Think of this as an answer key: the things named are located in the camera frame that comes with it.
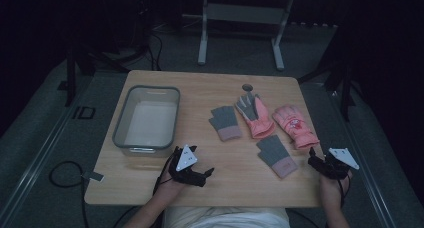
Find pink ski glove grey palm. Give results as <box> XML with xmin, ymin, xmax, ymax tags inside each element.
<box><xmin>234</xmin><ymin>91</ymin><xmax>276</xmax><ymax>140</ymax></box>

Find person's white shirt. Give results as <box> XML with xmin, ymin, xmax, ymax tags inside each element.
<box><xmin>162</xmin><ymin>206</ymin><xmax>292</xmax><ymax>228</ymax></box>

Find right hand-held gripper cable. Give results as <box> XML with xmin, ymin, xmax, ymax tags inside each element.
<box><xmin>336</xmin><ymin>177</ymin><xmax>351</xmax><ymax>209</ymax></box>

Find person's left hand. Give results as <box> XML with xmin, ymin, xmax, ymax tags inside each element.
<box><xmin>154</xmin><ymin>177</ymin><xmax>188</xmax><ymax>206</ymax></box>

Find white metal stand frame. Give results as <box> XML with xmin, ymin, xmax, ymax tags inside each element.
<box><xmin>181</xmin><ymin>0</ymin><xmax>297</xmax><ymax>72</ymax></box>

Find hand-held gripper cable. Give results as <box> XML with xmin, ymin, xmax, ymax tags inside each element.
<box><xmin>152</xmin><ymin>151</ymin><xmax>177</xmax><ymax>196</ymax></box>
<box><xmin>336</xmin><ymin>177</ymin><xmax>351</xmax><ymax>209</ymax></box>

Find grey metal floor rail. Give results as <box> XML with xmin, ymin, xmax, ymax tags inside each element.
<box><xmin>328</xmin><ymin>89</ymin><xmax>398</xmax><ymax>228</ymax></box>
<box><xmin>0</xmin><ymin>87</ymin><xmax>88</xmax><ymax>222</ymax></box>

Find grey plastic bin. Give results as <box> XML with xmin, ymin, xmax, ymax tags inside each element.
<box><xmin>112</xmin><ymin>84</ymin><xmax>182</xmax><ymax>158</ymax></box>

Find black floor cable loop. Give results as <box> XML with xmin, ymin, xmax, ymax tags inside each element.
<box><xmin>48</xmin><ymin>160</ymin><xmax>90</xmax><ymax>228</ymax></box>

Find person's right hand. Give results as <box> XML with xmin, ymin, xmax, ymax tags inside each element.
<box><xmin>318</xmin><ymin>170</ymin><xmax>353</xmax><ymax>210</ymax></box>

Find left hand-held gripper cable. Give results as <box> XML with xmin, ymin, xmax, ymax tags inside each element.
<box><xmin>152</xmin><ymin>151</ymin><xmax>177</xmax><ymax>196</ymax></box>

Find small grey cable box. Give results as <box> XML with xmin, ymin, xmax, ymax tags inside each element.
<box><xmin>81</xmin><ymin>170</ymin><xmax>105</xmax><ymax>183</ymax></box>

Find pink ski glove printed back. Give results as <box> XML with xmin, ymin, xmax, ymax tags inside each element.
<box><xmin>271</xmin><ymin>103</ymin><xmax>321</xmax><ymax>151</ymax></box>

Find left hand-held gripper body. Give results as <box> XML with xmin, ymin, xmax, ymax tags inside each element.
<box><xmin>168</xmin><ymin>144</ymin><xmax>206</xmax><ymax>188</ymax></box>

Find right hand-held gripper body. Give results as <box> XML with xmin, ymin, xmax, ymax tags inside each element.
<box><xmin>308</xmin><ymin>147</ymin><xmax>361</xmax><ymax>181</ymax></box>

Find grey knit glove pink cuff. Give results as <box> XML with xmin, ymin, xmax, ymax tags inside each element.
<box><xmin>255</xmin><ymin>134</ymin><xmax>299</xmax><ymax>180</ymax></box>
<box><xmin>208</xmin><ymin>105</ymin><xmax>243</xmax><ymax>143</ymax></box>

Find black tripod stand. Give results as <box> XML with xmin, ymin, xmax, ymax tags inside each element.
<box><xmin>297</xmin><ymin>21</ymin><xmax>366</xmax><ymax>123</ymax></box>
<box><xmin>57</xmin><ymin>0</ymin><xmax>164</xmax><ymax>108</ymax></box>

